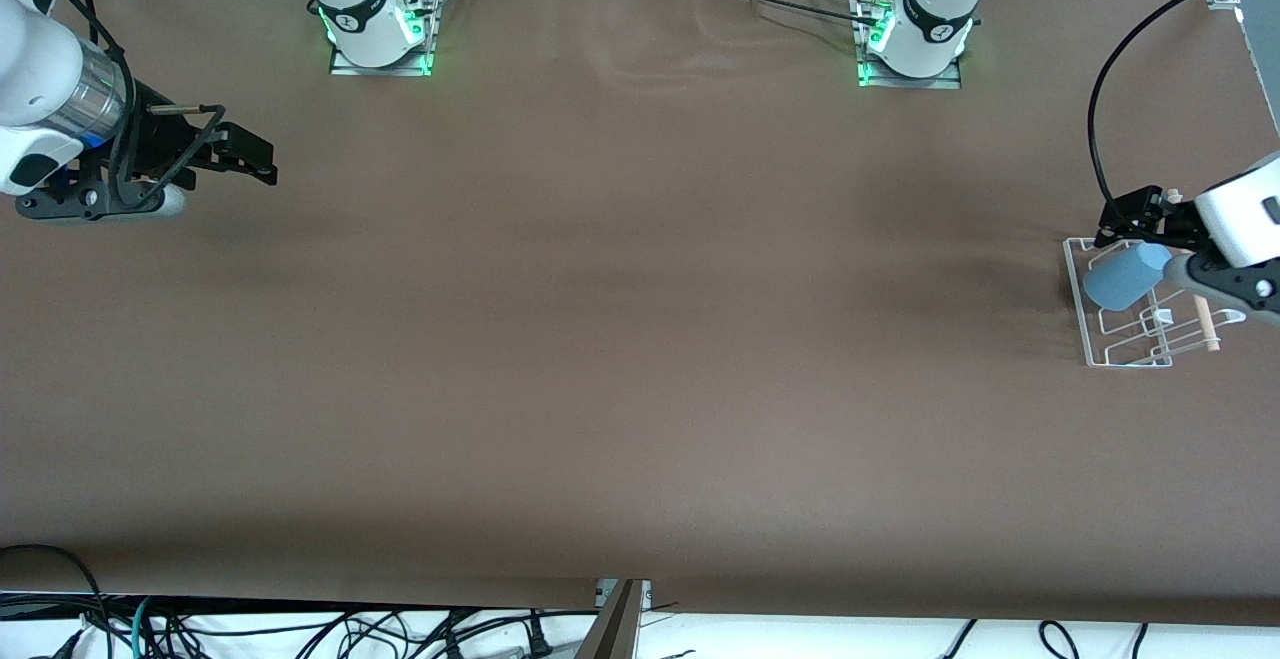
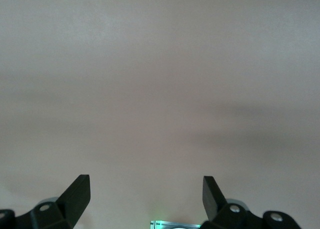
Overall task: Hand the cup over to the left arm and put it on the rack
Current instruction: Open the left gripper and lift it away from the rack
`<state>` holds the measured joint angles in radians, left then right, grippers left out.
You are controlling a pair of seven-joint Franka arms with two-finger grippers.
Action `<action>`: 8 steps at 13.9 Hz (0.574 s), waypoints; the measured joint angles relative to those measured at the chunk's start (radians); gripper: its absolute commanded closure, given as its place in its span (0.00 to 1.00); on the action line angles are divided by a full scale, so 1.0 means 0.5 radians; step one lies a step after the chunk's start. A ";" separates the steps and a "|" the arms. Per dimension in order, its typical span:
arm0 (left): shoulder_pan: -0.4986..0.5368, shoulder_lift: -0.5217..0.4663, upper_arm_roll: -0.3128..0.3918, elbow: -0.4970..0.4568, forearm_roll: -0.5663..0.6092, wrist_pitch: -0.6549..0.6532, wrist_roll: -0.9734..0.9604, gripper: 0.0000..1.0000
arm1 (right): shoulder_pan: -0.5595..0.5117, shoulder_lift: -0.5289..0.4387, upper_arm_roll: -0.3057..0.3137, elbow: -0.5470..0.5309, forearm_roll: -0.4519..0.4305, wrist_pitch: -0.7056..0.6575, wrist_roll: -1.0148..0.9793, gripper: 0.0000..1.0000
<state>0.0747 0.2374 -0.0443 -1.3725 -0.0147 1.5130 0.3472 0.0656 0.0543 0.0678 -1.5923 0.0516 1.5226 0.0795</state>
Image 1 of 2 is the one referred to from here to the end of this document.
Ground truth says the thick black floor cable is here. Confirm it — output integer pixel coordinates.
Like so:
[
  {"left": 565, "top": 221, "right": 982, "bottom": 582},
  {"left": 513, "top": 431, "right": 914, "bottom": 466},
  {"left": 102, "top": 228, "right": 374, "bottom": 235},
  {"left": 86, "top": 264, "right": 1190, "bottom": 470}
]
[{"left": 0, "top": 543, "right": 109, "bottom": 659}]

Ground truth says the blue plastic cup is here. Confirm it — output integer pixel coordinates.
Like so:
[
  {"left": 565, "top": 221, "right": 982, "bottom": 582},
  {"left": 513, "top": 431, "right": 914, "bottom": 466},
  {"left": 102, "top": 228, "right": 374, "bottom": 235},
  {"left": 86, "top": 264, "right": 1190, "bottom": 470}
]
[{"left": 1083, "top": 242, "right": 1174, "bottom": 313}]

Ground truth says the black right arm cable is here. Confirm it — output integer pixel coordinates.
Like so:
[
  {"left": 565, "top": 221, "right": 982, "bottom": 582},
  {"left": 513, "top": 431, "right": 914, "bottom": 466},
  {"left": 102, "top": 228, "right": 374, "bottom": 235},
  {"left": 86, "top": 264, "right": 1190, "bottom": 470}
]
[{"left": 30, "top": 0, "right": 227, "bottom": 210}]

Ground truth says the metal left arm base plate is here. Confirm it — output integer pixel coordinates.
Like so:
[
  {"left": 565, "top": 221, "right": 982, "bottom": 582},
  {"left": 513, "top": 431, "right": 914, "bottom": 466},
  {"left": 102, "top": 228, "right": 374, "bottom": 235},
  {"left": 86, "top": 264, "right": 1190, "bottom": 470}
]
[{"left": 855, "top": 0, "right": 964, "bottom": 90}]

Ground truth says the looped black floor cable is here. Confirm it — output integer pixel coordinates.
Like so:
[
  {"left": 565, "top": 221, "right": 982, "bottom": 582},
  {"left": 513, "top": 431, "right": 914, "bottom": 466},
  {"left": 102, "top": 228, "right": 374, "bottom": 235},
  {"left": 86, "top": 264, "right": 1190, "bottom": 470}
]
[{"left": 1038, "top": 620, "right": 1083, "bottom": 659}]

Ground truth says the white wire cup rack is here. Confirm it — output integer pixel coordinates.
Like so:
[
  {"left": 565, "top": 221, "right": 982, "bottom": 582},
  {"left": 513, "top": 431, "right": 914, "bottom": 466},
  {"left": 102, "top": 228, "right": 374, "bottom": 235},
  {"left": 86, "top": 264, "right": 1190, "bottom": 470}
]
[{"left": 1064, "top": 187, "right": 1249, "bottom": 369}]

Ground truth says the teal floor cable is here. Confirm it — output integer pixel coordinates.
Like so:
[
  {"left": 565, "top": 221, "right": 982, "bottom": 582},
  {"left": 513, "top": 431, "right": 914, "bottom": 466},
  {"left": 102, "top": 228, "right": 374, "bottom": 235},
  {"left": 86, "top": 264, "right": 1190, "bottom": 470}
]
[{"left": 128, "top": 596, "right": 158, "bottom": 659}]

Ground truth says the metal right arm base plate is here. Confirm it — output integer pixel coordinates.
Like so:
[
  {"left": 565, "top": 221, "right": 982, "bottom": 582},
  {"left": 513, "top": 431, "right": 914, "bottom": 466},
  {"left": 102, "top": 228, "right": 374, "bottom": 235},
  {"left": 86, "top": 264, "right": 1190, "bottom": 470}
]
[{"left": 329, "top": 0, "right": 442, "bottom": 77}]

